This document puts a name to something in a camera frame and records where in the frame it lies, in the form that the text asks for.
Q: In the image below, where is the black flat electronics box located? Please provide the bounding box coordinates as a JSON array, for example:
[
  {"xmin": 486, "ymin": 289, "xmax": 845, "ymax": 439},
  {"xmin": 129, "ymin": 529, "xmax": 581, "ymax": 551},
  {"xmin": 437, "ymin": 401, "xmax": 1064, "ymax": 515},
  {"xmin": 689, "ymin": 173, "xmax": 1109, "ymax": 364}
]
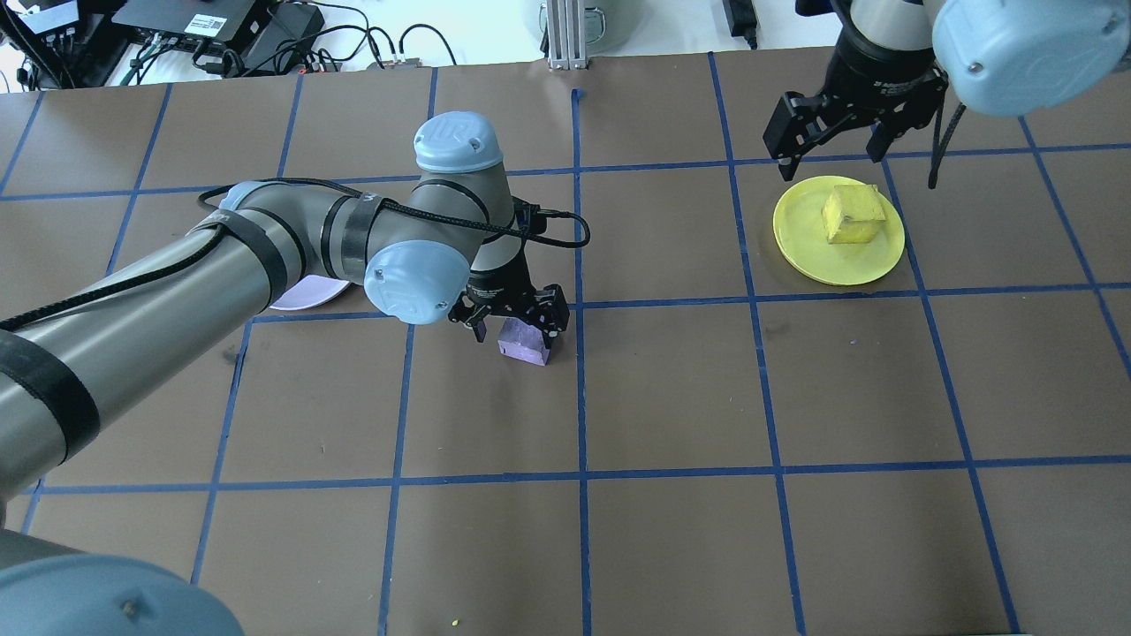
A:
[{"xmin": 243, "ymin": 4, "xmax": 326, "ymax": 72}]

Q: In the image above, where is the black electronics box with label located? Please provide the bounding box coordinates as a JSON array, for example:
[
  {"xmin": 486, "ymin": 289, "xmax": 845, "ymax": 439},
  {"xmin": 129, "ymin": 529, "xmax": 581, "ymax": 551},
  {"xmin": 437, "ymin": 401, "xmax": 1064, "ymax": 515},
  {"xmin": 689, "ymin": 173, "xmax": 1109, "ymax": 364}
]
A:
[{"xmin": 110, "ymin": 0, "xmax": 259, "ymax": 45}]

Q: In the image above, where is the yellow foam block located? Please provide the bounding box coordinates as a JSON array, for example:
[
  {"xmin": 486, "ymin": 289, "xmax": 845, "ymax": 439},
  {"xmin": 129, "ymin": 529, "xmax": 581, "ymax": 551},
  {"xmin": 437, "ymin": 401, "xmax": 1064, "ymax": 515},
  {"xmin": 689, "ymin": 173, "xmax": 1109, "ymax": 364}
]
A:
[{"xmin": 821, "ymin": 183, "xmax": 887, "ymax": 246}]

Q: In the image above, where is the black looped cable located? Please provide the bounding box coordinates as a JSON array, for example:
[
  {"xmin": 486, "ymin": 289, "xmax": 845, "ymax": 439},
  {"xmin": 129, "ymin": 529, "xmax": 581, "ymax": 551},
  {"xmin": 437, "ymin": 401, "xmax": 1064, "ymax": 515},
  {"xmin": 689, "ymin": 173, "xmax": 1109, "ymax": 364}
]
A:
[{"xmin": 398, "ymin": 24, "xmax": 458, "ymax": 67}]

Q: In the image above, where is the grey round bucket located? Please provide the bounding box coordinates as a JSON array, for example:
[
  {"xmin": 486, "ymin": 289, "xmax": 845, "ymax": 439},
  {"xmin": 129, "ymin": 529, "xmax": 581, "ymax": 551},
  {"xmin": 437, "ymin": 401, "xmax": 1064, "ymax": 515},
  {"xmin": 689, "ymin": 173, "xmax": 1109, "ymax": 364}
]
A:
[{"xmin": 537, "ymin": 0, "xmax": 650, "ymax": 52}]

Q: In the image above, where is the yellow round plate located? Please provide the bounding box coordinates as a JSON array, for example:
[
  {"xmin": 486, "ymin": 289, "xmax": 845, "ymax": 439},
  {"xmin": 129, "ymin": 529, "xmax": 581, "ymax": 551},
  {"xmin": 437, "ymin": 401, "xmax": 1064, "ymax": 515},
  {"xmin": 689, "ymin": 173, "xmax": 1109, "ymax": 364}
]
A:
[{"xmin": 773, "ymin": 175, "xmax": 907, "ymax": 286}]

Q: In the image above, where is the aluminium frame bar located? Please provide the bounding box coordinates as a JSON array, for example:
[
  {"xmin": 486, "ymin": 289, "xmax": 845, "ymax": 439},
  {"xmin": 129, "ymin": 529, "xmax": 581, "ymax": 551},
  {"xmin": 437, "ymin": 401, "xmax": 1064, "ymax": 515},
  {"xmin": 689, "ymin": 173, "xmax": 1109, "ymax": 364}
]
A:
[{"xmin": 543, "ymin": 0, "xmax": 591, "ymax": 71}]

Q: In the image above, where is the lilac round plate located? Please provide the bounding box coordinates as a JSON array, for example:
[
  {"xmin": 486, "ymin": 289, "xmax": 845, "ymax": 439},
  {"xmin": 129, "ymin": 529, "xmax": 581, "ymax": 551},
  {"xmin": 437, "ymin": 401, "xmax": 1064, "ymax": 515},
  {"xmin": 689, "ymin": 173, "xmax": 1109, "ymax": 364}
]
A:
[{"xmin": 265, "ymin": 277, "xmax": 354, "ymax": 312}]

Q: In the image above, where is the black power adapter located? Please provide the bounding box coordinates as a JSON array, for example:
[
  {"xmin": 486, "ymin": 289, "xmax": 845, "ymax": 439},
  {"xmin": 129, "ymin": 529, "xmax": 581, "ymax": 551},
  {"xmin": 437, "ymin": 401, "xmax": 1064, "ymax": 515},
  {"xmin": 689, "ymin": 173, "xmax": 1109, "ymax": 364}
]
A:
[{"xmin": 723, "ymin": 0, "xmax": 762, "ymax": 49}]

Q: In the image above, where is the purple foam block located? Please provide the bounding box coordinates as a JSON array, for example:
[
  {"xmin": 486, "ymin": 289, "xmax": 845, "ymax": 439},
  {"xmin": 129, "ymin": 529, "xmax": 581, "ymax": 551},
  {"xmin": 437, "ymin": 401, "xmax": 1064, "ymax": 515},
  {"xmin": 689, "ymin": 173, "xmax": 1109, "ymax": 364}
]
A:
[{"xmin": 497, "ymin": 318, "xmax": 554, "ymax": 367}]

